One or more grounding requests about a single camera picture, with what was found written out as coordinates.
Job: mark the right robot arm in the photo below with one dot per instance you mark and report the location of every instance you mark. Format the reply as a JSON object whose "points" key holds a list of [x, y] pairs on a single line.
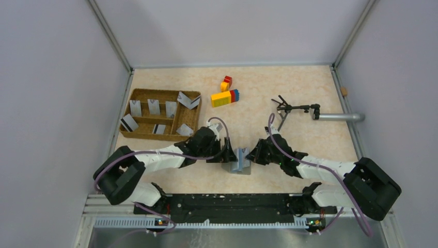
{"points": [[360, 185]]}

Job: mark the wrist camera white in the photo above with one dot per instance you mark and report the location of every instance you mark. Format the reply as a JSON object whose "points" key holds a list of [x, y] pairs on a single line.
{"points": [[215, 127], [271, 130]]}

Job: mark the silver metal tube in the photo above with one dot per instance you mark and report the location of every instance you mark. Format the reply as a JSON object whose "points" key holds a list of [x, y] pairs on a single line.
{"points": [[353, 117]]}

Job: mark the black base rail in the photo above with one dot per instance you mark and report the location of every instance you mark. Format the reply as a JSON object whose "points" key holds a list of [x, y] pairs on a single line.
{"points": [[238, 208]]}

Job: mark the striped card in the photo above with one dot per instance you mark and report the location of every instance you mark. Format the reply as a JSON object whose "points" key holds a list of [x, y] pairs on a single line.
{"points": [[194, 103]]}

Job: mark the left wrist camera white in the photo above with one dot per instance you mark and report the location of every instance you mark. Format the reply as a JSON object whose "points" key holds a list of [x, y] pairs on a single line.
{"points": [[215, 127]]}

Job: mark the card with stripe left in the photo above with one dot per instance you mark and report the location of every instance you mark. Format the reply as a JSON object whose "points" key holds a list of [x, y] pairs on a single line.
{"points": [[129, 123]]}

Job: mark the small red yellow block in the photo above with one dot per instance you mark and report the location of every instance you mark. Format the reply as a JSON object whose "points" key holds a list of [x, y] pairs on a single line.
{"points": [[226, 84]]}

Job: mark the grey card holder wallet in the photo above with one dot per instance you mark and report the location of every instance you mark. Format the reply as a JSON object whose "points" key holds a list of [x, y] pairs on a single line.
{"points": [[242, 166]]}

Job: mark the brown woven tray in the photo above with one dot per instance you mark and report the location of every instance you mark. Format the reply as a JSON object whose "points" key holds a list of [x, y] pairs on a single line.
{"points": [[147, 121]]}

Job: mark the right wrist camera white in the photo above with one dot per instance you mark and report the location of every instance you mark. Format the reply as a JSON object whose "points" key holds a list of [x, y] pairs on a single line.
{"points": [[271, 130]]}

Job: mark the red blue toy block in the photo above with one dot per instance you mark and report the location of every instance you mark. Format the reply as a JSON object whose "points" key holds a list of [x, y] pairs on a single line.
{"points": [[234, 95]]}

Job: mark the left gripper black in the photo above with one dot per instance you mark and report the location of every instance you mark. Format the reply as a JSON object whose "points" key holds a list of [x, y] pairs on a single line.
{"points": [[223, 156]]}

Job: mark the card with stripe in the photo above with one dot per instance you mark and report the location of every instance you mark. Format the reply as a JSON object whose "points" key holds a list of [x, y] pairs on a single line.
{"points": [[129, 123], [158, 129]]}

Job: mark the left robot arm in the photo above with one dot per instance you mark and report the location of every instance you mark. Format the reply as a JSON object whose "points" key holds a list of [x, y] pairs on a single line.
{"points": [[119, 178]]}

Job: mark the yellow toy block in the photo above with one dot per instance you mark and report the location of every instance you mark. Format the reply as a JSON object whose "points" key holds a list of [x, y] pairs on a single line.
{"points": [[220, 99]]}

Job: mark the small wooden cork piece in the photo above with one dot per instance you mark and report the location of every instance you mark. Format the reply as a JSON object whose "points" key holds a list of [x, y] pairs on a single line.
{"points": [[343, 91]]}

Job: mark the black tripod camera mount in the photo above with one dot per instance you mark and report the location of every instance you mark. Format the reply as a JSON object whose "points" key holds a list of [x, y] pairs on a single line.
{"points": [[284, 109]]}

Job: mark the card with stripe front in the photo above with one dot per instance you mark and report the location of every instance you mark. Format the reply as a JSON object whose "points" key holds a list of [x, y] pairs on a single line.
{"points": [[158, 129]]}

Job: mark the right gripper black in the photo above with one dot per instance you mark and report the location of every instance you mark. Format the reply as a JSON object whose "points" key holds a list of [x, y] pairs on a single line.
{"points": [[255, 155]]}

